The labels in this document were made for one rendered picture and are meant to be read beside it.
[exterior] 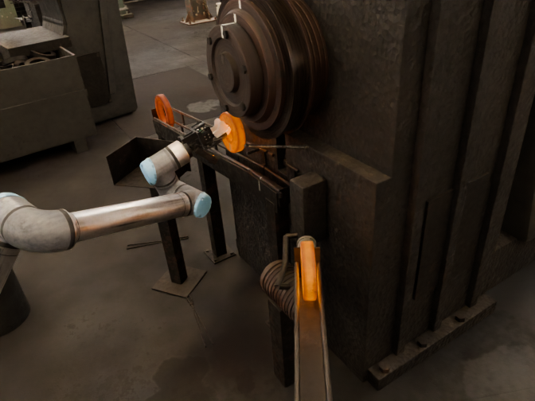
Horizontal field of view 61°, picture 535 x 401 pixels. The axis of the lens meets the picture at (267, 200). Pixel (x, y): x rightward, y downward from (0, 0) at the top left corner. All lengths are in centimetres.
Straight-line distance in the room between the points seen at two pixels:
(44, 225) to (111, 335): 98
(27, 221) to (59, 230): 8
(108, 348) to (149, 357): 20
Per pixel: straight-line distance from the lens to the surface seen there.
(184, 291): 229
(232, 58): 143
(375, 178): 132
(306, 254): 118
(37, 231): 133
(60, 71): 376
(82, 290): 249
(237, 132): 170
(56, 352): 224
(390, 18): 122
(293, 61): 131
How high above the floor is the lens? 152
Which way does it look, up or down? 32 degrees down
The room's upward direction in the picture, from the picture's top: 4 degrees counter-clockwise
